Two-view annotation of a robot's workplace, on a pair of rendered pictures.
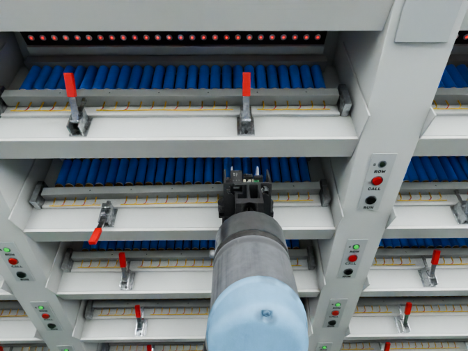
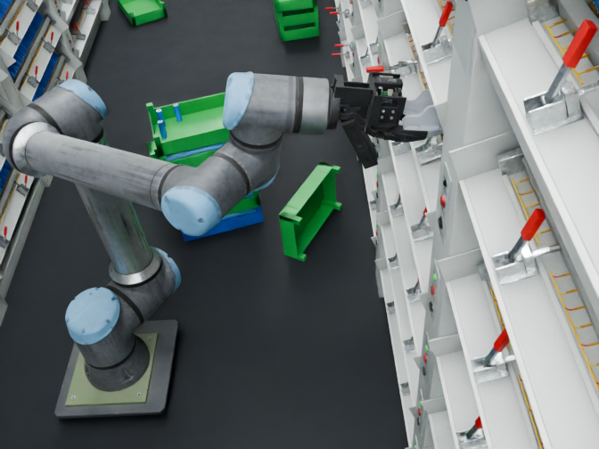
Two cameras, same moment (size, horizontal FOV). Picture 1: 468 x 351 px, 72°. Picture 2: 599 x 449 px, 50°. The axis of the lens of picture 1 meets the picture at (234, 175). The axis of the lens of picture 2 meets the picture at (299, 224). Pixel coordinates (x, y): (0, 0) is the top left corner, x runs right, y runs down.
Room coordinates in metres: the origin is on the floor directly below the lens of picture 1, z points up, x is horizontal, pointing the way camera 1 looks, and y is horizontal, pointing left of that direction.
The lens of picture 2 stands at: (0.28, -0.89, 1.68)
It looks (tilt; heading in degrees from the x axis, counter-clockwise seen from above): 45 degrees down; 93
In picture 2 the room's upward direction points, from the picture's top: 6 degrees counter-clockwise
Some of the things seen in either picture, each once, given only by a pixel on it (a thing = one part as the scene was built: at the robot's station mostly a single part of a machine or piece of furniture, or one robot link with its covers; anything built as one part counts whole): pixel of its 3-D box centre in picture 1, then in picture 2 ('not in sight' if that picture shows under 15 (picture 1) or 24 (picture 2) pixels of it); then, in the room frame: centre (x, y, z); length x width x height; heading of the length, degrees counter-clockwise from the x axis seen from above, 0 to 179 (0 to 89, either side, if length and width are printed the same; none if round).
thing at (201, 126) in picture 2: not in sight; (197, 119); (-0.11, 0.86, 0.44); 0.30 x 0.20 x 0.08; 15
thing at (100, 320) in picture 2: not in sight; (102, 324); (-0.36, 0.18, 0.26); 0.17 x 0.15 x 0.18; 53
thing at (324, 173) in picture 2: not in sight; (312, 210); (0.25, 0.73, 0.10); 0.30 x 0.08 x 0.20; 59
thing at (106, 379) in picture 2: not in sight; (113, 354); (-0.36, 0.18, 0.12); 0.19 x 0.19 x 0.10
